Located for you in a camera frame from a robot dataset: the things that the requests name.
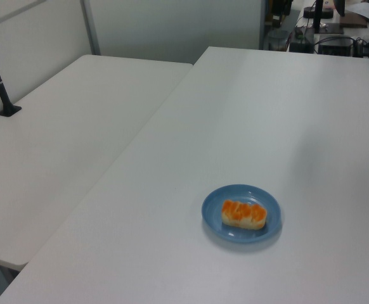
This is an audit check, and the blue plastic plate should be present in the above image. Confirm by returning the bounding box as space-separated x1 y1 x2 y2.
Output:
201 184 283 244

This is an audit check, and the black cable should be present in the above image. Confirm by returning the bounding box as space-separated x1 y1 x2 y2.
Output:
351 35 369 58

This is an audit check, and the orange glazed bread loaf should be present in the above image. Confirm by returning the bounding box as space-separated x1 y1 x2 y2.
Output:
221 198 268 230

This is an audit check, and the black electronics box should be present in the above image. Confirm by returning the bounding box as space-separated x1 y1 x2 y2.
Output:
317 35 354 58

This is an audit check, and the brown board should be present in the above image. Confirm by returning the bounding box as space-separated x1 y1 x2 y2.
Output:
339 14 368 29

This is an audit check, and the small black box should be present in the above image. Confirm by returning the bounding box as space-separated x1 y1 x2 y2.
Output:
290 31 314 53

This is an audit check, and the translucent plastic container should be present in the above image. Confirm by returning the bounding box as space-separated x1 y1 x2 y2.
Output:
268 29 288 51

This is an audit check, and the white side table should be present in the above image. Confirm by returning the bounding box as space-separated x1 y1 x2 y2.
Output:
0 54 194 272

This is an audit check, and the grey metal partition post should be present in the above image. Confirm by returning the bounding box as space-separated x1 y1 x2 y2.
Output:
79 0 101 56

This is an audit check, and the grey paper sheet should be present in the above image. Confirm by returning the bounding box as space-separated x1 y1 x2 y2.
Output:
344 3 369 25

